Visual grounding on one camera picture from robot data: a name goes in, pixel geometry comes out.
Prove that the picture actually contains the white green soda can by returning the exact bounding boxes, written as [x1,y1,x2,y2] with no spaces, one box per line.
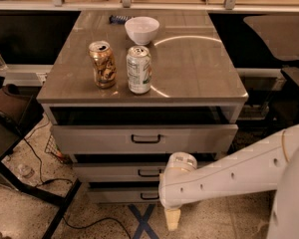
[127,46,151,95]

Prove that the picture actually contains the clear plastic bottle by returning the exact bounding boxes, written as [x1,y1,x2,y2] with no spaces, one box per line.
[17,164,35,179]

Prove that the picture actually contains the black office chair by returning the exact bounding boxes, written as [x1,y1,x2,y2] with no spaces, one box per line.
[244,14,299,131]

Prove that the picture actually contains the blue tape cross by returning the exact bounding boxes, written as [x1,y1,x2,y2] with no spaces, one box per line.
[129,204,159,239]

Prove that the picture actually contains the brown bag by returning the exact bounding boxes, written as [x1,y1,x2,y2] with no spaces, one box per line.
[0,84,44,136]

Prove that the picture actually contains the white bowl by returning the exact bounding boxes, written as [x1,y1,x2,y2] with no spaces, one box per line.
[125,17,159,45]

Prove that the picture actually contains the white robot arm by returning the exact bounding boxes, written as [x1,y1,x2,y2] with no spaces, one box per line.
[158,124,299,239]

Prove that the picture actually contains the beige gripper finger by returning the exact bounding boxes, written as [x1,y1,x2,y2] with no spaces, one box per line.
[164,209,181,231]

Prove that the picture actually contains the grey drawer cabinet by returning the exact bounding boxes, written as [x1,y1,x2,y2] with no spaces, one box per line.
[38,10,248,190]

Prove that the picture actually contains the gold crumpled soda can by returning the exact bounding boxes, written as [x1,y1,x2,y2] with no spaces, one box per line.
[89,41,117,89]

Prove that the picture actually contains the black floor cable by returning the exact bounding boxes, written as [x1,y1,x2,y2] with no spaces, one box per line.
[21,121,133,239]

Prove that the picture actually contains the grey drawer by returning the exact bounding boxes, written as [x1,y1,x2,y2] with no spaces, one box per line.
[73,162,166,182]
[52,124,238,154]
[87,187,159,204]

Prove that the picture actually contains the wire basket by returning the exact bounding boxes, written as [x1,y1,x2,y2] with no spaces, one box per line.
[45,135,72,164]

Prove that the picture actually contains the blue snack bar wrapper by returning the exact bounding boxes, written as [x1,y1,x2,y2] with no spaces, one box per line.
[109,15,131,25]

